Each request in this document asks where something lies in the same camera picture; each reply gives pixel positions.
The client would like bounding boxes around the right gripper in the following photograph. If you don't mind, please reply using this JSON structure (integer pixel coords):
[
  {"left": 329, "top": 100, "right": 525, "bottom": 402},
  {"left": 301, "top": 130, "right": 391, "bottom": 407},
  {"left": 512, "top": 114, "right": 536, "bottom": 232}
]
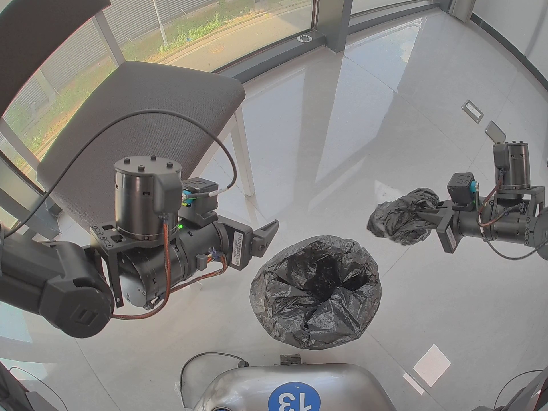
[{"left": 417, "top": 206, "right": 541, "bottom": 254}]

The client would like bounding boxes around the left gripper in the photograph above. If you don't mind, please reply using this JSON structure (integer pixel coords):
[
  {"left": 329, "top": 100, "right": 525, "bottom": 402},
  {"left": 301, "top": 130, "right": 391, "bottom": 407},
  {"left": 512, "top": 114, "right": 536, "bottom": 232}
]
[{"left": 116, "top": 219, "right": 280, "bottom": 308}]

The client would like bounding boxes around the black plastic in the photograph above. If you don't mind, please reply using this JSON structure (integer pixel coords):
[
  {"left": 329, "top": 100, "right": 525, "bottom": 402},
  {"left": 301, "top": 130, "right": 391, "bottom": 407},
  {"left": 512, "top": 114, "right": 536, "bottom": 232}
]
[{"left": 367, "top": 188, "right": 442, "bottom": 246}]

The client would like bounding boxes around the black plastic bag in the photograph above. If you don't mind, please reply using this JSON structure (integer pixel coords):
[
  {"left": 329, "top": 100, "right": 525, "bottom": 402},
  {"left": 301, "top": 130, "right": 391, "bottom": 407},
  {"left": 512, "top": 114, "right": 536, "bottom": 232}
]
[{"left": 249, "top": 236, "right": 382, "bottom": 351}]

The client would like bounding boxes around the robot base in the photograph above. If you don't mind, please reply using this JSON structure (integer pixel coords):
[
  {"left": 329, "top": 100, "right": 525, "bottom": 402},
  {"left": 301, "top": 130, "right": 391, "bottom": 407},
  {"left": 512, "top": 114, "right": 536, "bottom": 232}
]
[{"left": 198, "top": 355, "right": 398, "bottom": 411}]

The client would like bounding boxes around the grey chair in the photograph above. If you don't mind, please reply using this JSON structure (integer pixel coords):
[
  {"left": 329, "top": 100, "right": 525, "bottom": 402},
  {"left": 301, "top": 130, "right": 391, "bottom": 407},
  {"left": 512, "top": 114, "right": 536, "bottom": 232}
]
[{"left": 0, "top": 0, "right": 256, "bottom": 247}]

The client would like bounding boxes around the window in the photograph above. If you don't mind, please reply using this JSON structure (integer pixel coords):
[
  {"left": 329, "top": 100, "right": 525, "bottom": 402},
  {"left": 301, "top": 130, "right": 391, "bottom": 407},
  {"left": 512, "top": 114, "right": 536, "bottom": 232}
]
[{"left": 0, "top": 0, "right": 482, "bottom": 174}]

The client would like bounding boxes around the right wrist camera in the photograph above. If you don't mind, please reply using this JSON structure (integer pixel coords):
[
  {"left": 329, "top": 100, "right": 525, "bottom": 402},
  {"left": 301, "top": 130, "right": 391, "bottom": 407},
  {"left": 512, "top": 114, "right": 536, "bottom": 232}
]
[{"left": 447, "top": 172, "right": 480, "bottom": 211}]

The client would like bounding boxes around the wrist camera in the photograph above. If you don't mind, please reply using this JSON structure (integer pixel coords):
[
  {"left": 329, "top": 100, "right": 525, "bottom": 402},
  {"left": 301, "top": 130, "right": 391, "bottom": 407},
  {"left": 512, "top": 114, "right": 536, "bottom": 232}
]
[
  {"left": 181, "top": 177, "right": 220, "bottom": 229},
  {"left": 447, "top": 172, "right": 480, "bottom": 211}
]

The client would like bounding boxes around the black cable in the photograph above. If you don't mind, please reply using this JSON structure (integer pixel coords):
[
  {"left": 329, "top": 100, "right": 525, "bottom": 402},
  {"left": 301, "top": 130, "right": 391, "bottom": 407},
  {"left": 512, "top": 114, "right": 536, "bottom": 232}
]
[
  {"left": 496, "top": 370, "right": 548, "bottom": 408},
  {"left": 0, "top": 110, "right": 237, "bottom": 239},
  {"left": 486, "top": 238, "right": 544, "bottom": 261},
  {"left": 179, "top": 351, "right": 250, "bottom": 410}
]

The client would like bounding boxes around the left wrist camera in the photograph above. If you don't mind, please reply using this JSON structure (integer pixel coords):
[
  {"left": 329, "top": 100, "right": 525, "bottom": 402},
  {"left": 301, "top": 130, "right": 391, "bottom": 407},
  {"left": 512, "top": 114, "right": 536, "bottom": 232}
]
[{"left": 181, "top": 177, "right": 220, "bottom": 229}]

